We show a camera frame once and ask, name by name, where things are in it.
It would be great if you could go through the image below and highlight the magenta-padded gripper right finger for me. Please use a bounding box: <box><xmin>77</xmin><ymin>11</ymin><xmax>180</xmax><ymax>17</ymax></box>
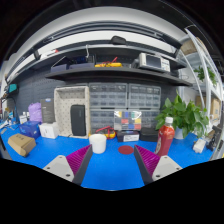
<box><xmin>133</xmin><ymin>144</ymin><xmax>183</xmax><ymax>186</ymax></box>

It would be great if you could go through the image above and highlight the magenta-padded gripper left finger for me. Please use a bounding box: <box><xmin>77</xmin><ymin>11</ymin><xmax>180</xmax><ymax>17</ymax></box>
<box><xmin>43</xmin><ymin>144</ymin><xmax>94</xmax><ymax>186</ymax></box>

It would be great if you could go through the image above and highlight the red drink bottle white cap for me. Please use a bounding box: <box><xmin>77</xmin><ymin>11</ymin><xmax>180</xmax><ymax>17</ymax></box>
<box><xmin>154</xmin><ymin>116</ymin><xmax>176</xmax><ymax>158</ymax></box>

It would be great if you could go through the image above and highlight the black zip case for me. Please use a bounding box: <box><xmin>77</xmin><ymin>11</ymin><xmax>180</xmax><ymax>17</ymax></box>
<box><xmin>139</xmin><ymin>127</ymin><xmax>160</xmax><ymax>143</ymax></box>

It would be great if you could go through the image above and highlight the white cardboard box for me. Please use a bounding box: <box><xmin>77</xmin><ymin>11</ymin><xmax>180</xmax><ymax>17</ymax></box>
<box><xmin>38</xmin><ymin>122</ymin><xmax>60</xmax><ymax>140</ymax></box>

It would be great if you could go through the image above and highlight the white power adapter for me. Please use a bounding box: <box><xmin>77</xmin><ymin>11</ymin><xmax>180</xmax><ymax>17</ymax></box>
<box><xmin>193</xmin><ymin>138</ymin><xmax>208</xmax><ymax>154</ymax></box>

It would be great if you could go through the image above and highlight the white plastic cup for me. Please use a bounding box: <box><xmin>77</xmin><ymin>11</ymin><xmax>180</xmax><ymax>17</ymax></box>
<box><xmin>88</xmin><ymin>133</ymin><xmax>108</xmax><ymax>155</ymax></box>

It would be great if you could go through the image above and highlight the black box with white label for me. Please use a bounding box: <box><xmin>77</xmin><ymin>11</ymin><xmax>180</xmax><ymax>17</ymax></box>
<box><xmin>116</xmin><ymin>129</ymin><xmax>140</xmax><ymax>143</ymax></box>

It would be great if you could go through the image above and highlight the brown cardboard box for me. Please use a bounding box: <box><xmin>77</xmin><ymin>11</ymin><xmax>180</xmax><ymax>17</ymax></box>
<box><xmin>7</xmin><ymin>133</ymin><xmax>37</xmax><ymax>158</ymax></box>

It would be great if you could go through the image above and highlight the black rectangular speaker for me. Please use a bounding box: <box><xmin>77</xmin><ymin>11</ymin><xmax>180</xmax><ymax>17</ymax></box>
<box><xmin>70</xmin><ymin>104</ymin><xmax>87</xmax><ymax>137</ymax></box>

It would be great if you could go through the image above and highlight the blue box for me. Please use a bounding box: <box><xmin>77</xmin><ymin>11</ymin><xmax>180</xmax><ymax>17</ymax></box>
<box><xmin>18</xmin><ymin>120</ymin><xmax>42</xmax><ymax>140</ymax></box>

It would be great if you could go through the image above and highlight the grey small-parts drawer cabinet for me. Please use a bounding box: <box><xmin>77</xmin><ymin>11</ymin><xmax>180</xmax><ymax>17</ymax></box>
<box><xmin>140</xmin><ymin>109</ymin><xmax>161</xmax><ymax>131</ymax></box>
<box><xmin>89</xmin><ymin>109</ymin><xmax>116</xmax><ymax>134</ymax></box>
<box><xmin>128</xmin><ymin>83</ymin><xmax>162</xmax><ymax>110</ymax></box>
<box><xmin>88</xmin><ymin>82</ymin><xmax>129</xmax><ymax>110</ymax></box>

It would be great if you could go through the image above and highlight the green potted plant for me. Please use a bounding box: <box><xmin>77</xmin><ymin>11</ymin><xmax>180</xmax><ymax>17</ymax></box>
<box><xmin>154</xmin><ymin>94</ymin><xmax>210</xmax><ymax>140</ymax></box>

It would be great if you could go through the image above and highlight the yellow multimeter with red leads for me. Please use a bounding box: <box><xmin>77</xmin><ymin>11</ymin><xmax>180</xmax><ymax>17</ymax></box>
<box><xmin>88</xmin><ymin>125</ymin><xmax>117</xmax><ymax>140</ymax></box>

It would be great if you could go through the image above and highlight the cream dotted storage tray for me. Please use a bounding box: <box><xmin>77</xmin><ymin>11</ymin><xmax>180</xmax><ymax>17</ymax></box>
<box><xmin>53</xmin><ymin>85</ymin><xmax>91</xmax><ymax>139</ymax></box>

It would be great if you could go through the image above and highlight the dark grey upright box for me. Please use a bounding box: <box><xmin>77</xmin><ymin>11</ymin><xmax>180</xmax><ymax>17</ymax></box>
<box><xmin>40</xmin><ymin>97</ymin><xmax>56</xmax><ymax>124</ymax></box>

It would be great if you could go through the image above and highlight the purple plastic bag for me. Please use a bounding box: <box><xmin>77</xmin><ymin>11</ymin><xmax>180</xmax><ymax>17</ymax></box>
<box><xmin>27</xmin><ymin>102</ymin><xmax>43</xmax><ymax>123</ymax></box>

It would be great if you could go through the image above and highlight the teal small object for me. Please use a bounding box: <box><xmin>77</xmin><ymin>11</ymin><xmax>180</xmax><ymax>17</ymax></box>
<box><xmin>8</xmin><ymin>83</ymin><xmax>18</xmax><ymax>94</ymax></box>

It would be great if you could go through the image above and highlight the white metal shelf unit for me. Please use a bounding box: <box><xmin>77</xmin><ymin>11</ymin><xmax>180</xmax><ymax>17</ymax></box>
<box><xmin>176</xmin><ymin>28</ymin><xmax>224</xmax><ymax>134</ymax></box>

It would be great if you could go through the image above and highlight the black overhead shelf unit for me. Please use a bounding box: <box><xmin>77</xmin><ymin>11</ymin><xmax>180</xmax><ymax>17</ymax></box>
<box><xmin>6</xmin><ymin>19</ymin><xmax>194</xmax><ymax>88</ymax></box>

